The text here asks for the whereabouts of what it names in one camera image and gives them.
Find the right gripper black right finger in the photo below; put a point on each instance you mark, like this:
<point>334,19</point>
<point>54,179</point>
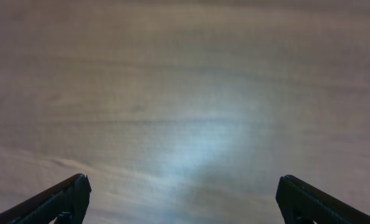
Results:
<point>302,203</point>

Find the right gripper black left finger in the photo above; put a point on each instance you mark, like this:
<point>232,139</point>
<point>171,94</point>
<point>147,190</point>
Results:
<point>65,202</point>

